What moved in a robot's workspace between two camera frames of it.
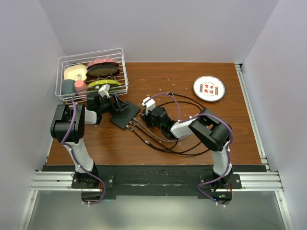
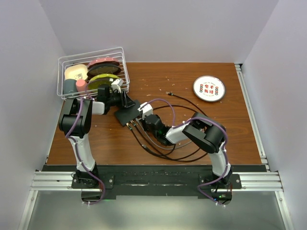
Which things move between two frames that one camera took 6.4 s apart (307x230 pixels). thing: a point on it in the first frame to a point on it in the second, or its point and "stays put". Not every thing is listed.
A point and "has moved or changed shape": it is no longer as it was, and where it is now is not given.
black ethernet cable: [158, 141] to [143, 146]
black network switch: [123, 118] has moved or changed shape
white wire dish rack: [77, 74] stays put
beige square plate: [75, 72] stays put
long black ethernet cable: [131, 129] to [163, 159]
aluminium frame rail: [267, 180] stays put
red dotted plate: [102, 62] stays put
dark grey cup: [68, 86] stays put
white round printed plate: [209, 88] stays put
